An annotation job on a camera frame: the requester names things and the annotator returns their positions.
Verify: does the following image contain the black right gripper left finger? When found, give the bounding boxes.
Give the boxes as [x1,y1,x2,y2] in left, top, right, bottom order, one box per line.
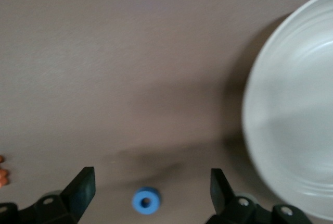
[18,167,96,224]

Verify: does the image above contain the orange foam letter t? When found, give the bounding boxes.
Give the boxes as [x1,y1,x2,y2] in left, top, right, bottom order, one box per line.
[0,155,10,187]

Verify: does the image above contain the beige brown plate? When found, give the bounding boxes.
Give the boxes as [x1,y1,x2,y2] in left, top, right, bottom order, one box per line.
[241,0,333,221]

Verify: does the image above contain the blue foam letter o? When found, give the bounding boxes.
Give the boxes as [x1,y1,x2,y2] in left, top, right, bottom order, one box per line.
[132,186,162,215]

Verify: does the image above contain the brown table cover sheet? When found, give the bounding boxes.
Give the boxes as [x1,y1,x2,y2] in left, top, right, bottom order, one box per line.
[0,0,333,224]

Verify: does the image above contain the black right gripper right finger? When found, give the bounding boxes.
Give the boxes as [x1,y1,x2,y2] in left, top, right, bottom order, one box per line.
[207,168,273,224]

